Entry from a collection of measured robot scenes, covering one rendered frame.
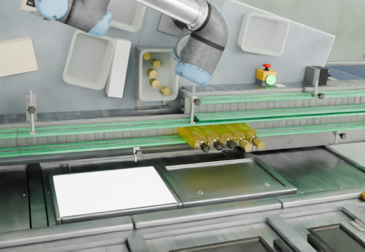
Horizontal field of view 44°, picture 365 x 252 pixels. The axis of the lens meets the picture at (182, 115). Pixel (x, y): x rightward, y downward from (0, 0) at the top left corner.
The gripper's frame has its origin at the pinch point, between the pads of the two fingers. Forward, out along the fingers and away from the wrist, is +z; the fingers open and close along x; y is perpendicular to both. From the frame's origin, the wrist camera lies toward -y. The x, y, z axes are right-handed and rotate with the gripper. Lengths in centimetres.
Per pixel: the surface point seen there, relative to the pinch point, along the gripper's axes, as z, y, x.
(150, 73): 30, -49, 20
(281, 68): 37, -115, 2
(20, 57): 28.6, 3.4, 26.7
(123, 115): 26, -41, 40
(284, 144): 24, -123, 37
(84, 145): 19, -27, 54
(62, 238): -28, -18, 68
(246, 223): -31, -78, 53
